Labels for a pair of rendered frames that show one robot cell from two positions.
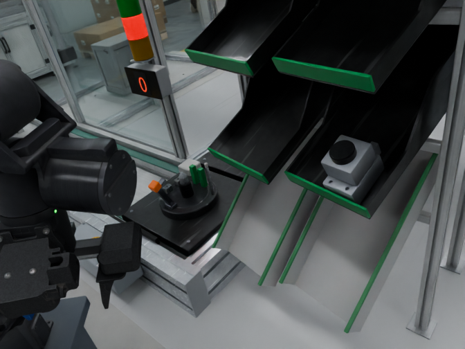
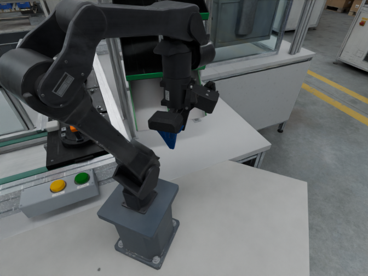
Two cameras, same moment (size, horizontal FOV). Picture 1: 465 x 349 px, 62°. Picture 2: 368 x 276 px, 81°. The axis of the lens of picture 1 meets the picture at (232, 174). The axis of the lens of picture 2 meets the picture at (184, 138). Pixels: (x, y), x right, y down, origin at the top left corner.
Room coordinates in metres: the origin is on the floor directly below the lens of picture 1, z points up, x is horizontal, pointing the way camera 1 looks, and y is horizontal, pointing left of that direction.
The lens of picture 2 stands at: (0.17, 0.58, 1.51)
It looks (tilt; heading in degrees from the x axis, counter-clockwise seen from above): 41 degrees down; 289
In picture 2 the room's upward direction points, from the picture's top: straight up
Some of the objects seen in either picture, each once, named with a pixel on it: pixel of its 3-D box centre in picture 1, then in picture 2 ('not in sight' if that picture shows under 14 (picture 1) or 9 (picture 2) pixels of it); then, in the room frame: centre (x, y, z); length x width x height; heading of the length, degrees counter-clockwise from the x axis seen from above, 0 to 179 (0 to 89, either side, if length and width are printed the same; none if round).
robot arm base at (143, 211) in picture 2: (16, 330); (138, 190); (0.37, 0.33, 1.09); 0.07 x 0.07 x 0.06; 87
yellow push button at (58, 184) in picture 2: not in sight; (58, 186); (0.67, 0.33, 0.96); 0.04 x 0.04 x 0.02
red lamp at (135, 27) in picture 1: (134, 26); not in sight; (0.97, 0.16, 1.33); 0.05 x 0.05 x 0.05
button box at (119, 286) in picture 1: (100, 255); (62, 191); (0.67, 0.33, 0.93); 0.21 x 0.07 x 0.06; 43
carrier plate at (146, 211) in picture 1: (190, 203); (81, 137); (0.75, 0.11, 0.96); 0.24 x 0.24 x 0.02; 43
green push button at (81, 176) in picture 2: not in sight; (81, 178); (0.62, 0.28, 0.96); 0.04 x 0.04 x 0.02
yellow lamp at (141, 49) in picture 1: (140, 47); not in sight; (0.97, 0.16, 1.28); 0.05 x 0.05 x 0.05
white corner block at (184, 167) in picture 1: (190, 169); (53, 127); (0.89, 0.11, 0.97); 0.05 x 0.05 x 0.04; 43
